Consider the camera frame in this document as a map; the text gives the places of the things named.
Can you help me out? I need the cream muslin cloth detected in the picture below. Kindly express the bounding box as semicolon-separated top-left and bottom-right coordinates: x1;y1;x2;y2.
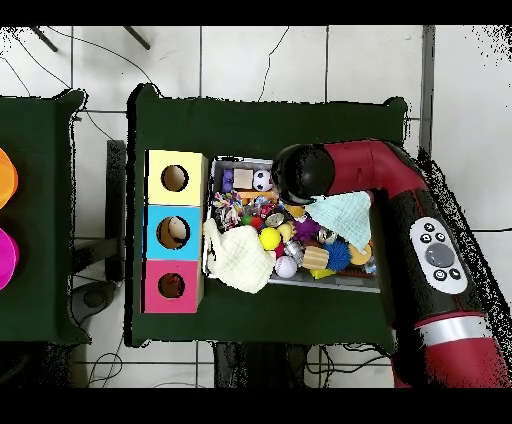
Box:
202;217;277;294

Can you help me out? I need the dark green table cloth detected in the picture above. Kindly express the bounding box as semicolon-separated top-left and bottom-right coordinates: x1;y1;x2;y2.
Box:
0;88;93;346
124;82;410;348

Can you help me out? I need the pink bowl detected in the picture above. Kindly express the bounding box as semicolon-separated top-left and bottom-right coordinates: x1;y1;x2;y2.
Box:
0;227;20;292

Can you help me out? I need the wooden box with three holes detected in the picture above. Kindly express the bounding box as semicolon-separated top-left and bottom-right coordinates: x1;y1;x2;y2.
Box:
142;149;209;315

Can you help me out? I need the yellow ball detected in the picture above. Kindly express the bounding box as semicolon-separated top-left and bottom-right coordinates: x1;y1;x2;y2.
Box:
258;226;282;252

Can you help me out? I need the mint muslin cloth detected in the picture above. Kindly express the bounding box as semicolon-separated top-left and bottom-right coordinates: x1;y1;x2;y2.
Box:
305;190;373;252

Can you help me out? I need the dark tripod leg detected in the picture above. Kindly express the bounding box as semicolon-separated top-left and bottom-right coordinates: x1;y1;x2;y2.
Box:
29;25;59;53
121;25;151;51

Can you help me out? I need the striped wooden block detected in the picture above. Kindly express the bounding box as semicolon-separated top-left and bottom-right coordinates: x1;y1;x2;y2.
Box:
300;244;330;272

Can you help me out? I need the black upright stand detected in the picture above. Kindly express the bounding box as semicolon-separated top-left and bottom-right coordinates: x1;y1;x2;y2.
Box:
104;139;128;283

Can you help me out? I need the white baseball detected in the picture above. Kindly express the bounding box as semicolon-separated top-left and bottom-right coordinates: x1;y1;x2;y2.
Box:
274;255;299;280

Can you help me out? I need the orange bowl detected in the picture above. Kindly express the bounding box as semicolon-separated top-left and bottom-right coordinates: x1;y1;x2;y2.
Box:
0;147;20;211

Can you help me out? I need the small soccer ball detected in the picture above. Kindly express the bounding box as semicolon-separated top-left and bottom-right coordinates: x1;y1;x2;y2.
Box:
252;169;275;192

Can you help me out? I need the blue spiky ball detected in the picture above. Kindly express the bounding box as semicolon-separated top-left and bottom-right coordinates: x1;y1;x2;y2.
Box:
322;238;353;272

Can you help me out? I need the shallow mesh bin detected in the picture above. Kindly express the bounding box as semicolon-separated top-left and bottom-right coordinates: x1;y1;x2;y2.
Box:
201;155;382;294

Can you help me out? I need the grey stand base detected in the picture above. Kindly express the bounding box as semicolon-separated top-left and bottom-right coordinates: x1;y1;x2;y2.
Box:
70;279;118;325

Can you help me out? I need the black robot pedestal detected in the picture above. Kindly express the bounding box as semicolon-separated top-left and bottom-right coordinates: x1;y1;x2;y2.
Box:
212;340;309;388

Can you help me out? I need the plain wooden block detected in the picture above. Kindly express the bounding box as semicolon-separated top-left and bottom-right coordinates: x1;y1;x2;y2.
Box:
232;168;255;190

